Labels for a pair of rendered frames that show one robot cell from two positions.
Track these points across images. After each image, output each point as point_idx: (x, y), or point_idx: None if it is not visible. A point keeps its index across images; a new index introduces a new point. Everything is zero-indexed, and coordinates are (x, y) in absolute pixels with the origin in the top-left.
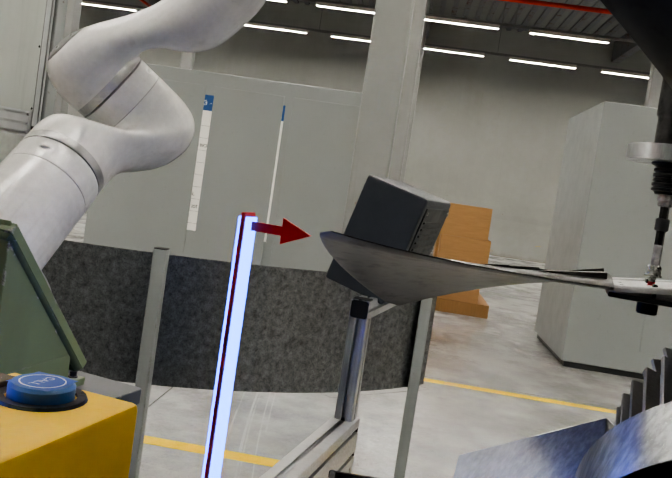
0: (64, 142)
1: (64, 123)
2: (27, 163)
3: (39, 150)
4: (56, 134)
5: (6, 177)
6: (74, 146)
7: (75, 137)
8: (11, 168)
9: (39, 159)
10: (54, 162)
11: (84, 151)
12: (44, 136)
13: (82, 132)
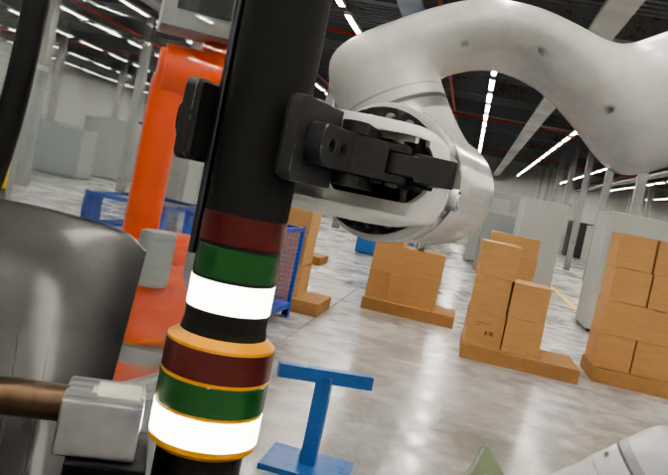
0: (623, 454)
1: (643, 435)
2: (581, 464)
3: (599, 455)
4: (625, 444)
5: (559, 471)
6: (629, 460)
7: (638, 451)
8: (571, 465)
9: (590, 463)
10: (598, 470)
11: (638, 469)
12: (618, 443)
13: (649, 448)
